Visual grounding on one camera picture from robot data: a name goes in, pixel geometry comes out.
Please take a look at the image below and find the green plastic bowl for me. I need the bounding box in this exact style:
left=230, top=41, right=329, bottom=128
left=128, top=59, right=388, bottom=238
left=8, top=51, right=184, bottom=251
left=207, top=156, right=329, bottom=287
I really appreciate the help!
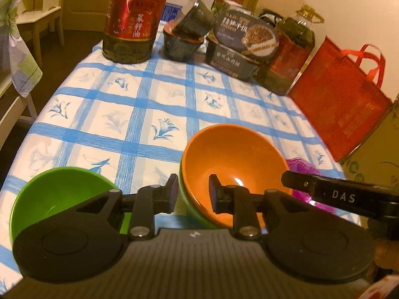
left=9, top=167, right=118, bottom=244
left=179, top=166, right=219, bottom=229

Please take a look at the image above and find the orange plastic bowl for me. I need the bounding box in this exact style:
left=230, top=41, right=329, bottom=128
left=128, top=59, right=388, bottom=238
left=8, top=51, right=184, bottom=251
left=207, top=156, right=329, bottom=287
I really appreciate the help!
left=180, top=124, right=293, bottom=227

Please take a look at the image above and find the pink glass plates stack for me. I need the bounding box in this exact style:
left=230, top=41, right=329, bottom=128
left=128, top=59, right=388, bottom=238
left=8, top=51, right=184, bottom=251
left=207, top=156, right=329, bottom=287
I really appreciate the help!
left=285, top=157, right=336, bottom=214

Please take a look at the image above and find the person's hand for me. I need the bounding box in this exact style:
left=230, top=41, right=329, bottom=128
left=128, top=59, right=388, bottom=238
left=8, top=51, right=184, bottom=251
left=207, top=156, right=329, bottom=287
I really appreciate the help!
left=374, top=238, right=399, bottom=272

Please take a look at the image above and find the large cardboard box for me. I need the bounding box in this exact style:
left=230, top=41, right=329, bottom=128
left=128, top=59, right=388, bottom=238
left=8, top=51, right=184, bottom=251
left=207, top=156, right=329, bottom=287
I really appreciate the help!
left=341, top=99, right=399, bottom=188

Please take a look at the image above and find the blue white checked tablecloth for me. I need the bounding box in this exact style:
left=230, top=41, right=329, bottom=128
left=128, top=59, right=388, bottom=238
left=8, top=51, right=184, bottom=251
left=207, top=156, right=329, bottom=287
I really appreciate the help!
left=1, top=36, right=344, bottom=292

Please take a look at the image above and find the red tote bag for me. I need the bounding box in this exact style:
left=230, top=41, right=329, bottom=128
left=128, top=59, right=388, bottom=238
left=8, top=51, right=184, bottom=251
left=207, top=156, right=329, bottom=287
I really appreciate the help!
left=289, top=38, right=392, bottom=161

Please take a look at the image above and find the lower black instant food box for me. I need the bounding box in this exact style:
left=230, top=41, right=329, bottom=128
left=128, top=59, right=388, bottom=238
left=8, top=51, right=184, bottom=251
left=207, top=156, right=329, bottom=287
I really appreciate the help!
left=205, top=34, right=260, bottom=82

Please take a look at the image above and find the black instant bowl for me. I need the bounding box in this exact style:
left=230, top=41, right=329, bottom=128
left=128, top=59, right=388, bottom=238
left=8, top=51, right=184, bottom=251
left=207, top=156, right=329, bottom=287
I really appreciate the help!
left=163, top=20, right=204, bottom=62

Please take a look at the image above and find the oval instant rice box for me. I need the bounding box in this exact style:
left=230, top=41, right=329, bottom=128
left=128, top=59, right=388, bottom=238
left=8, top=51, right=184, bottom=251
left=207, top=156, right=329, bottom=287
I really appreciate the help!
left=213, top=8, right=279, bottom=62

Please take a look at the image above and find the tilted black instant cup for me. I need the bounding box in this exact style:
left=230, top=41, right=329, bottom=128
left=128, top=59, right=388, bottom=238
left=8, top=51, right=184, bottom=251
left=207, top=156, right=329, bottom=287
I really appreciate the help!
left=172, top=0, right=216, bottom=40

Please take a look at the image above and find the patterned cloth on chair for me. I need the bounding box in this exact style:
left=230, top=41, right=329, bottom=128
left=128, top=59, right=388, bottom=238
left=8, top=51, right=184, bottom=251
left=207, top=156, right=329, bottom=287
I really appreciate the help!
left=1, top=0, right=43, bottom=98

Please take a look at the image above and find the large oil bottle red label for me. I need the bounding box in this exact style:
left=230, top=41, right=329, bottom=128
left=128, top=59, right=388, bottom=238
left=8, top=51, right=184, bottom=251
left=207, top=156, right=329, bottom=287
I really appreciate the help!
left=102, top=0, right=166, bottom=64

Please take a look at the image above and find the wooden door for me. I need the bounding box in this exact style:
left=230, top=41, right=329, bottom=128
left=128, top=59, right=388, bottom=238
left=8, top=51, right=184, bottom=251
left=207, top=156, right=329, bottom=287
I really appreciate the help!
left=62, top=0, right=109, bottom=32

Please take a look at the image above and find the white wooden chair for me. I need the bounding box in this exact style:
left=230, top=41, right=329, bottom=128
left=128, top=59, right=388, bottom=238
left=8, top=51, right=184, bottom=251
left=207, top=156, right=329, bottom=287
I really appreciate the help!
left=1, top=0, right=64, bottom=144

